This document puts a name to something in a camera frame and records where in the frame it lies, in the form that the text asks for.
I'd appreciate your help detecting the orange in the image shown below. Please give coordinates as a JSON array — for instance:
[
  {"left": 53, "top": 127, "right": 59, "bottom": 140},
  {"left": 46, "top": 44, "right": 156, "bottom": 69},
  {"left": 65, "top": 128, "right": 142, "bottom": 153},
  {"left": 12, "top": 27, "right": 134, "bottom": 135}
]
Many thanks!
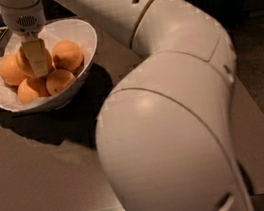
[
  {"left": 15, "top": 47, "right": 53, "bottom": 79},
  {"left": 0, "top": 54, "right": 26, "bottom": 87},
  {"left": 17, "top": 78, "right": 49, "bottom": 103},
  {"left": 51, "top": 40, "right": 84, "bottom": 71},
  {"left": 46, "top": 69, "right": 76, "bottom": 96}
]

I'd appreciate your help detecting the white ceramic bowl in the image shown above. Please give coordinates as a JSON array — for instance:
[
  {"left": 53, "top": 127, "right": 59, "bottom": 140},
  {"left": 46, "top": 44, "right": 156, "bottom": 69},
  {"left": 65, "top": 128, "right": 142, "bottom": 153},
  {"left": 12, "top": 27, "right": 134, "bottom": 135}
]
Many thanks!
[{"left": 0, "top": 18, "right": 98, "bottom": 113}]

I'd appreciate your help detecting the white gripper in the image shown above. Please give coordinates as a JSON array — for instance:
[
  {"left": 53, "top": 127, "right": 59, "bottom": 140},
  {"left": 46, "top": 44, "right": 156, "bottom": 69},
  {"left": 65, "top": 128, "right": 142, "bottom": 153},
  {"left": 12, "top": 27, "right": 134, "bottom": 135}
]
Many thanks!
[{"left": 0, "top": 0, "right": 49, "bottom": 77}]

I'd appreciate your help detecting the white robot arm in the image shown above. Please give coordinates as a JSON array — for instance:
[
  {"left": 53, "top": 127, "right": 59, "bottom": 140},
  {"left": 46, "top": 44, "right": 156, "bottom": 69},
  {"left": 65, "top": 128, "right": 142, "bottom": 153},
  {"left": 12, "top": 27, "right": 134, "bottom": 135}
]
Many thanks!
[{"left": 0, "top": 0, "right": 254, "bottom": 211}]

